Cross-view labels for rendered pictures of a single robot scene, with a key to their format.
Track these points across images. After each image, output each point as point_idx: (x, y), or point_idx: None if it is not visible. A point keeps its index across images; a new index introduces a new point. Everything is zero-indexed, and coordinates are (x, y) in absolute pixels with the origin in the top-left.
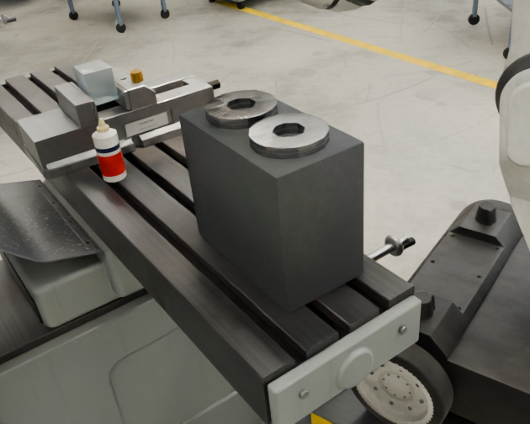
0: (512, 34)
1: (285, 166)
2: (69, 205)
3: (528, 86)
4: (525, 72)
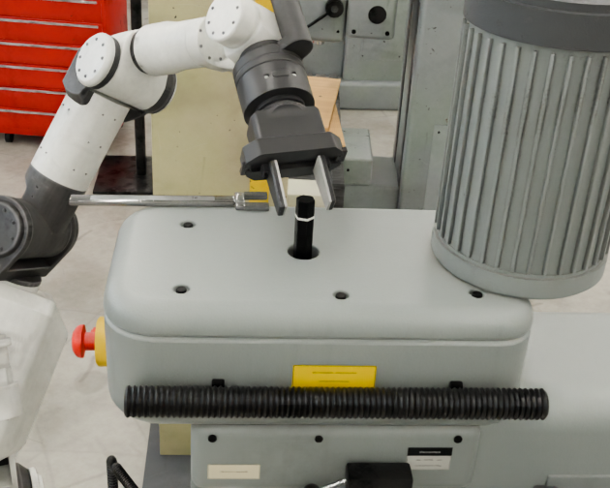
0: (17, 485)
1: None
2: None
3: (43, 485)
4: (38, 484)
